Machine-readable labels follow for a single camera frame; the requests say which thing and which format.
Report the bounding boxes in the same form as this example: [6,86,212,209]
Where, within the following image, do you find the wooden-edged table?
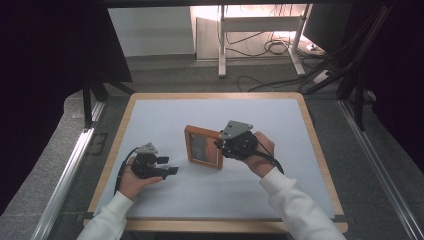
[82,91,350,234]

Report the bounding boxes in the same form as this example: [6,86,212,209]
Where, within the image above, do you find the dark curtain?
[0,0,133,216]
[361,0,424,165]

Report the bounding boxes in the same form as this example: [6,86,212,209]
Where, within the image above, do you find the person's left hand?
[118,157,164,201]

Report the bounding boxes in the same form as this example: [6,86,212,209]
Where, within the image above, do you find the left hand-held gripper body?
[131,142,165,180]

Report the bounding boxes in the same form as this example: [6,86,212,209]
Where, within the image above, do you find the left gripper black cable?
[113,146,140,196]

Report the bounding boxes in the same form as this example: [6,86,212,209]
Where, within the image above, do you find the white wall panel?
[107,6,196,58]

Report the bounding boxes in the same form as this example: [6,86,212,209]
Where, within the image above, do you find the dark monitor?
[301,3,355,54]

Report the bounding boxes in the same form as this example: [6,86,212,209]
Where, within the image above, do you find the aluminium rail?
[337,99,424,240]
[30,127,97,240]

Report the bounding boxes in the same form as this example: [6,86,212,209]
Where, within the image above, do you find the black floor cables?
[225,29,321,93]

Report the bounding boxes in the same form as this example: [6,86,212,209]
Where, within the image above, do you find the white power strip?
[312,68,335,85]

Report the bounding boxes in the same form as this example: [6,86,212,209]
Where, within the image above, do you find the person's right hand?
[244,130,276,179]

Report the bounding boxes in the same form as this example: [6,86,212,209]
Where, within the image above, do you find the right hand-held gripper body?
[219,120,259,161]

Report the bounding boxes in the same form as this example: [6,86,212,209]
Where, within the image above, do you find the wooden photo frame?
[184,124,225,170]

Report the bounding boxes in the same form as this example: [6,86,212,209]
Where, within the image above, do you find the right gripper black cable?
[252,139,285,176]

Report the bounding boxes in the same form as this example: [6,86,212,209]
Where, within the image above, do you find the white desk frame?
[217,3,308,79]

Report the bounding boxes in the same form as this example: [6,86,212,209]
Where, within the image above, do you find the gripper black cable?
[252,139,285,176]
[113,146,140,196]

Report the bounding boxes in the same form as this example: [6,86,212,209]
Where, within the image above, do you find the black metal stand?
[299,4,396,132]
[81,73,137,130]

